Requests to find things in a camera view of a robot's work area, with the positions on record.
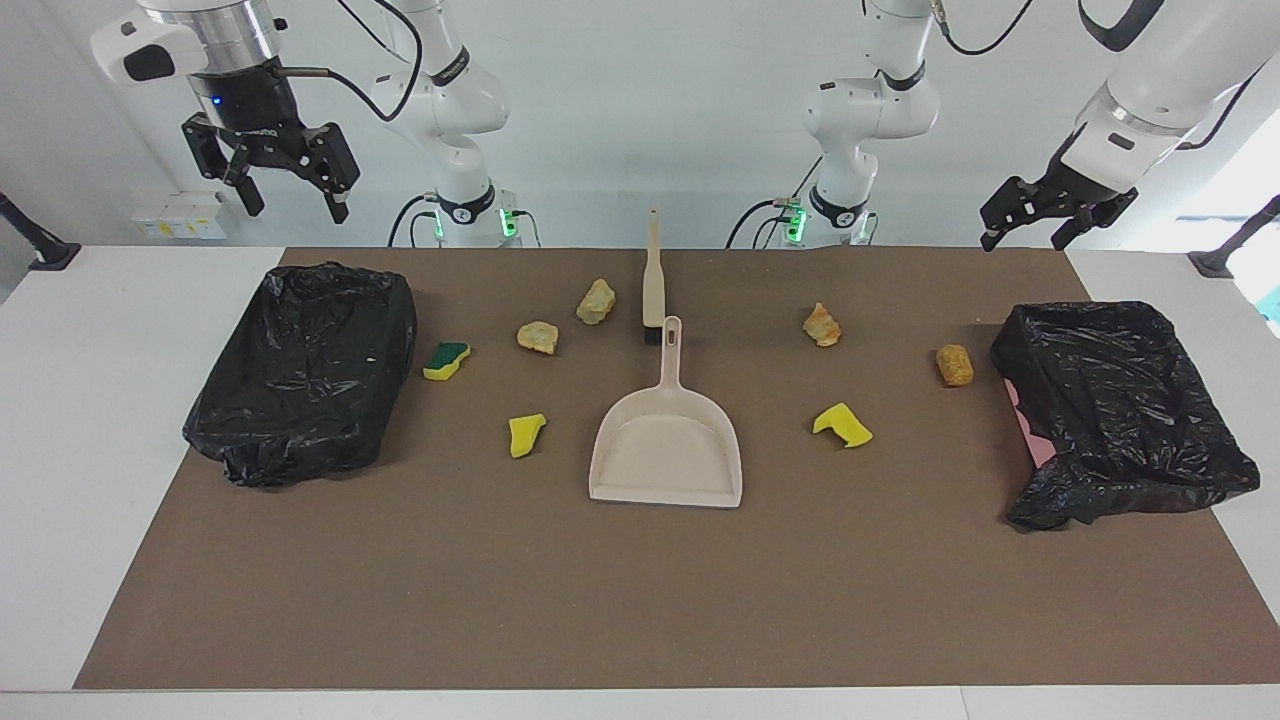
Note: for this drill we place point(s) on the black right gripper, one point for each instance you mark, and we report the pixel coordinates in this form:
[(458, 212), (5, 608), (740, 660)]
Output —
[(250, 105)]

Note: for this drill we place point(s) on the green and yellow sponge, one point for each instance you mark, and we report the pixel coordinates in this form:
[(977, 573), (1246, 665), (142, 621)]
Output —
[(447, 361)]

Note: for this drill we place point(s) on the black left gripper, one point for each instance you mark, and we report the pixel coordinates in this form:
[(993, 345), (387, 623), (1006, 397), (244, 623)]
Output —
[(1085, 185)]

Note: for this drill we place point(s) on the beige plastic dustpan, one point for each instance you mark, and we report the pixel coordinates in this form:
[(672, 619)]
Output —
[(665, 450)]

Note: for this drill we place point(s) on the brown table mat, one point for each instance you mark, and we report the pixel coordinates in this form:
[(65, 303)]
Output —
[(640, 600)]

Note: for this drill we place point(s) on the yellow sponge piece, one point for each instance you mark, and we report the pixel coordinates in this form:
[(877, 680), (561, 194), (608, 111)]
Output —
[(845, 427), (524, 437)]

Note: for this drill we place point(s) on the pink bin with black bag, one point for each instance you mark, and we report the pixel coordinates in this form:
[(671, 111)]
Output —
[(1120, 410)]

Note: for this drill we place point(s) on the white box with yellow label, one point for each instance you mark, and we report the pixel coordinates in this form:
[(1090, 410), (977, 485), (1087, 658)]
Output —
[(185, 217)]

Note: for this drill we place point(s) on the orange striped croissant piece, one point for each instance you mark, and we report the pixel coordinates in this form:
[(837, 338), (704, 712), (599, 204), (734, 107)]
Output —
[(822, 326)]

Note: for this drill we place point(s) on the pale tan bread chunk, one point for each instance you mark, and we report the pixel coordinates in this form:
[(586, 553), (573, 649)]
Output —
[(596, 302)]

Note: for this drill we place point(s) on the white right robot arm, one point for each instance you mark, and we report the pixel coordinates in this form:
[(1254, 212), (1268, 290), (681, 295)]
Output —
[(450, 100)]

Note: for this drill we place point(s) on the brown fried nugget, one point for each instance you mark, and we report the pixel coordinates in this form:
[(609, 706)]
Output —
[(955, 366)]

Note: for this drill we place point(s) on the teal object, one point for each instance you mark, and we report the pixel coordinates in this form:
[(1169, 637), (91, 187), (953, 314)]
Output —
[(1273, 303)]

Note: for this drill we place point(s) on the black stand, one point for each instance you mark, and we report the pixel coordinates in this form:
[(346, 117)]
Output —
[(1220, 260), (45, 250)]

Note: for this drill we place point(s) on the tan orange croissant piece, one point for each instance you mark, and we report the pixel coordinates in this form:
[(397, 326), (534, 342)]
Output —
[(538, 338)]

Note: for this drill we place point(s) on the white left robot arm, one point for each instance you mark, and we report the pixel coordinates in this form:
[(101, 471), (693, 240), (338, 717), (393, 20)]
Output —
[(860, 110)]

